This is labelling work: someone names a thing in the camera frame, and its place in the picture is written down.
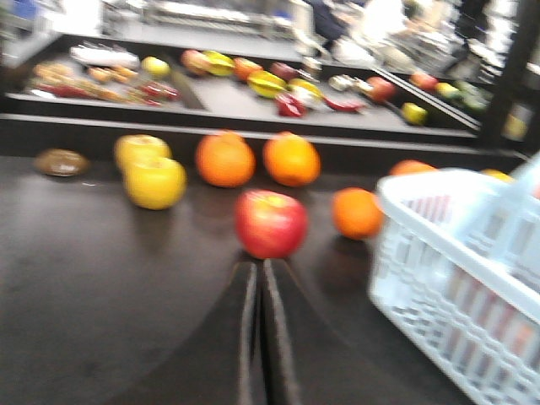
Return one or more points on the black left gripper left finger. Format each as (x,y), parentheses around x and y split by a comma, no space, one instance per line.
(213,366)

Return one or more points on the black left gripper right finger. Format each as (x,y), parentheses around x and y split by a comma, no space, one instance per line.
(309,362)

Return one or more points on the light blue plastic basket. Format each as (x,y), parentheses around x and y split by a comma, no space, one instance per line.
(456,269)

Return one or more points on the red apple back left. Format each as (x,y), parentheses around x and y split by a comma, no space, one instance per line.
(270,224)

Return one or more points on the small orange centre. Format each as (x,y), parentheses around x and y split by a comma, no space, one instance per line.
(356,213)

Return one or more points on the yellow fruit back left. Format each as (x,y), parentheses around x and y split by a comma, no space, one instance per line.
(154,183)

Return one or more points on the orange back left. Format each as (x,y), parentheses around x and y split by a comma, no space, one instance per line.
(224,159)

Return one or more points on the orange behind centre apple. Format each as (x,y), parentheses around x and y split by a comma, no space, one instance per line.
(410,166)

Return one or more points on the yellow fruit back corner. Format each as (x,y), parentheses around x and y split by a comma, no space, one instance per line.
(128,147)

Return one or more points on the red bell pepper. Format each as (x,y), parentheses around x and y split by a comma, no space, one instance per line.
(289,105)

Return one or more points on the red chili pepper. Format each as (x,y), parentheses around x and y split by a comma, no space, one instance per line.
(348,106)

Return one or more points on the brown round fruit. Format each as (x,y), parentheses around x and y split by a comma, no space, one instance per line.
(61,162)

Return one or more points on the yellow round fruit right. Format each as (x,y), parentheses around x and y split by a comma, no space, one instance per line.
(501,176)

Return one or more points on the yellow starfruit right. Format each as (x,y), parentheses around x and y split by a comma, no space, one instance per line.
(300,86)

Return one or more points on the yellow starfruit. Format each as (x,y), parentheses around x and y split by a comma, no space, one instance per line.
(300,86)
(266,84)

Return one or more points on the yellow starfruit left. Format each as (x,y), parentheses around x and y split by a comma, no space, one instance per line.
(266,84)

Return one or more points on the black rear vegetable tray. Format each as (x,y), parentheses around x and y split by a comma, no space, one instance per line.
(222,103)

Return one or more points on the black vertical rack post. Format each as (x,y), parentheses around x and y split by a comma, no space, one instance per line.
(509,84)

